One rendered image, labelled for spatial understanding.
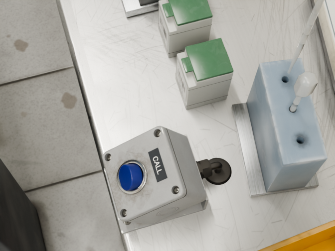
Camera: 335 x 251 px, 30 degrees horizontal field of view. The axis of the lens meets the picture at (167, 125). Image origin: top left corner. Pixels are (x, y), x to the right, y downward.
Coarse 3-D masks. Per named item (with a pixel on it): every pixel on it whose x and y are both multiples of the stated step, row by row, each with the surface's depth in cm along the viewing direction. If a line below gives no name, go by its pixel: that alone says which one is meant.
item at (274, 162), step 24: (264, 72) 57; (264, 96) 58; (288, 96) 57; (240, 120) 65; (264, 120) 59; (288, 120) 56; (312, 120) 56; (240, 144) 64; (264, 144) 60; (288, 144) 55; (312, 144) 55; (264, 168) 62; (288, 168) 55; (312, 168) 57; (264, 192) 62
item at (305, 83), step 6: (306, 72) 50; (300, 78) 50; (306, 78) 50; (312, 78) 50; (294, 84) 52; (300, 84) 50; (306, 84) 50; (312, 84) 50; (294, 90) 52; (300, 90) 51; (306, 90) 51; (312, 90) 51; (300, 96) 52; (306, 96) 52
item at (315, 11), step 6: (318, 0) 45; (324, 0) 45; (318, 6) 45; (312, 12) 46; (318, 12) 46; (312, 18) 47; (306, 24) 48; (312, 24) 48; (306, 30) 49; (306, 36) 49; (300, 42) 50; (300, 48) 51; (294, 54) 52; (294, 60) 53; (288, 72) 55
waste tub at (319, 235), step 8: (328, 224) 52; (304, 232) 52; (312, 232) 52; (320, 232) 52; (328, 232) 55; (288, 240) 52; (296, 240) 52; (304, 240) 53; (312, 240) 56; (320, 240) 59; (328, 240) 61; (264, 248) 51; (272, 248) 51; (280, 248) 52; (288, 248) 54; (296, 248) 57; (304, 248) 60; (312, 248) 61; (320, 248) 61; (328, 248) 61
